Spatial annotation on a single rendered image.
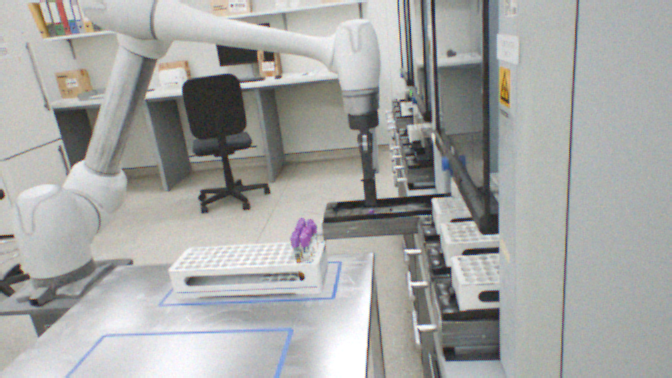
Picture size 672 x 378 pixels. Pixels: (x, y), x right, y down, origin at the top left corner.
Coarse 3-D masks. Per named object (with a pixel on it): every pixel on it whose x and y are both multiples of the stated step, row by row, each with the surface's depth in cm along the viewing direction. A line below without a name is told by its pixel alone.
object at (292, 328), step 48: (96, 288) 103; (144, 288) 100; (336, 288) 91; (48, 336) 88; (96, 336) 86; (144, 336) 84; (192, 336) 82; (240, 336) 81; (288, 336) 79; (336, 336) 77
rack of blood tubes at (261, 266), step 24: (192, 264) 95; (216, 264) 93; (240, 264) 92; (264, 264) 91; (288, 264) 90; (312, 264) 89; (192, 288) 93; (216, 288) 93; (240, 288) 92; (264, 288) 91; (312, 288) 90
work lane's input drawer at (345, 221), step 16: (336, 208) 133; (352, 208) 134; (368, 208) 133; (384, 208) 131; (400, 208) 130; (416, 208) 129; (336, 224) 126; (352, 224) 125; (368, 224) 125; (384, 224) 124; (400, 224) 124; (416, 224) 124
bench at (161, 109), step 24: (360, 0) 413; (72, 48) 475; (168, 96) 419; (264, 96) 426; (72, 120) 468; (168, 120) 459; (264, 120) 419; (72, 144) 465; (168, 144) 454; (264, 144) 423; (168, 168) 450
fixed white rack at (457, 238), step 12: (444, 228) 100; (456, 228) 100; (468, 228) 100; (444, 240) 96; (456, 240) 95; (468, 240) 94; (480, 240) 93; (492, 240) 93; (444, 252) 98; (456, 252) 94; (468, 252) 101; (480, 252) 101; (492, 252) 100
